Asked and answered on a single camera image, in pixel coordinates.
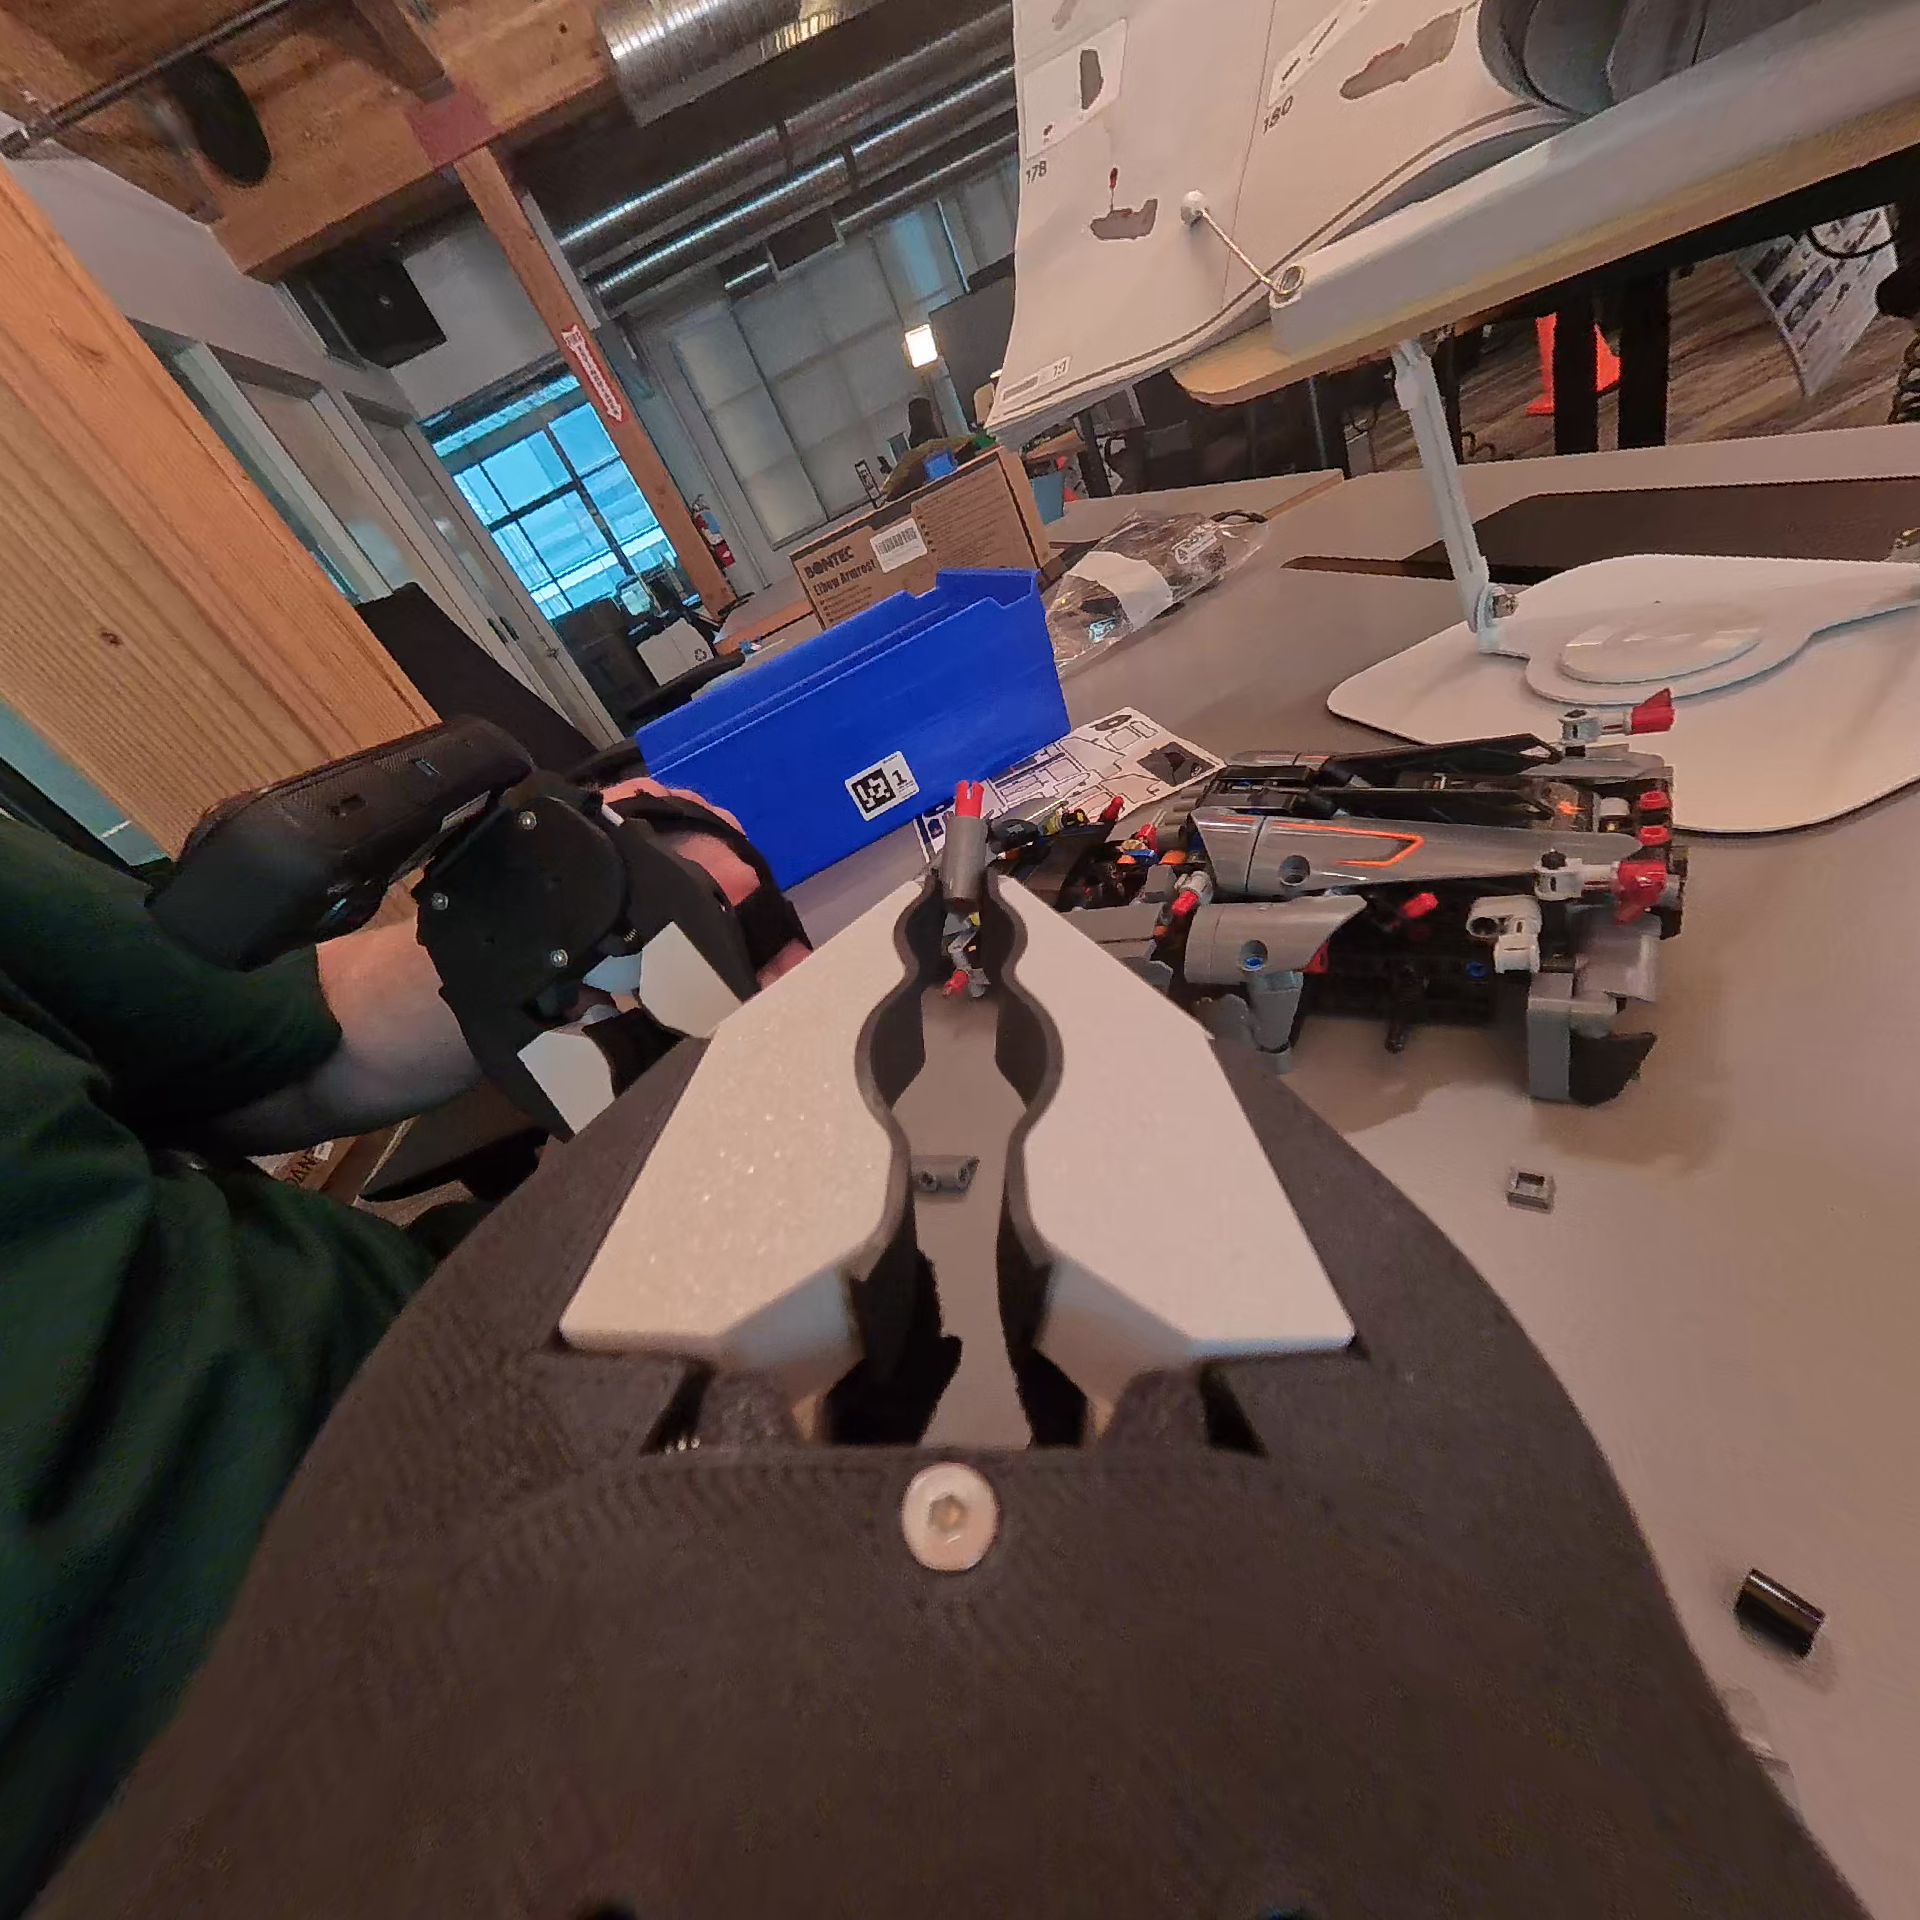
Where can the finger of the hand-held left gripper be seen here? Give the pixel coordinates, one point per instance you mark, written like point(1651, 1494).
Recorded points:
point(698, 978)
point(568, 1077)

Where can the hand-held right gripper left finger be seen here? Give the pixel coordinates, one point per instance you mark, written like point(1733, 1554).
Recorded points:
point(749, 1200)

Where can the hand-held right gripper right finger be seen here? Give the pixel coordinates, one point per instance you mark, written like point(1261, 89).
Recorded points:
point(1184, 1200)

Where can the grey lego connector red pin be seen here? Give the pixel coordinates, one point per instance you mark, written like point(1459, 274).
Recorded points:
point(961, 855)

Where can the grey black lego car model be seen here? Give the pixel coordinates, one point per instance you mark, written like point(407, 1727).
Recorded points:
point(1349, 901)

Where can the small grey square lego piece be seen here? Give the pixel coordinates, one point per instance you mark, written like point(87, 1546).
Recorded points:
point(1529, 1190)

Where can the white lego sticker sheet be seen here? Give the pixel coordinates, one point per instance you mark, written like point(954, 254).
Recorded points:
point(1108, 744)

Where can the black cylinder lego piece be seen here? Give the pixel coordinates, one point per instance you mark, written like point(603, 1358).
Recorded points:
point(1781, 1613)

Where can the open lego instruction booklet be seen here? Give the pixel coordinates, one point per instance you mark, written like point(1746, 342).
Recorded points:
point(1201, 182)

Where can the person's left hand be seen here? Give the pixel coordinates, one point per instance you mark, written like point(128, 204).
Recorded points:
point(644, 797)

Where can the blue plastic bin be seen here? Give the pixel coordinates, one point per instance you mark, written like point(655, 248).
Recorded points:
point(840, 720)

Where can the white recycling bin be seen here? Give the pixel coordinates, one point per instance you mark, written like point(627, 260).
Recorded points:
point(674, 642)

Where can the red fire extinguisher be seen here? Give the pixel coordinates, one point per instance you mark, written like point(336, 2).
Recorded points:
point(716, 534)

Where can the person's green shirt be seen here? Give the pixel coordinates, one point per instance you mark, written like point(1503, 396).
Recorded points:
point(148, 1277)

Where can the brown cardboard box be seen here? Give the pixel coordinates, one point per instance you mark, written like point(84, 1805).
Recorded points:
point(961, 524)

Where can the red strip sign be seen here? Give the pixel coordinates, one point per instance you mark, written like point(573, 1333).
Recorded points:
point(592, 375)

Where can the clear plastic parts bag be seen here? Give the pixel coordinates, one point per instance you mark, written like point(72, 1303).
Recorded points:
point(1154, 580)

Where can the white book stand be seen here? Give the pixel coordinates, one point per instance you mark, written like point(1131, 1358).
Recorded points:
point(1651, 705)

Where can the orange traffic cone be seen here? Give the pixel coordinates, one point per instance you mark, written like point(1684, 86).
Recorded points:
point(1576, 360)

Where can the printed sign board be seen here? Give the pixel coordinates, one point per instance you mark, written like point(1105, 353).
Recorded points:
point(1816, 301)

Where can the black wall speaker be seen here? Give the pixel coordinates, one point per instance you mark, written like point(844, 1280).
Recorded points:
point(376, 308)

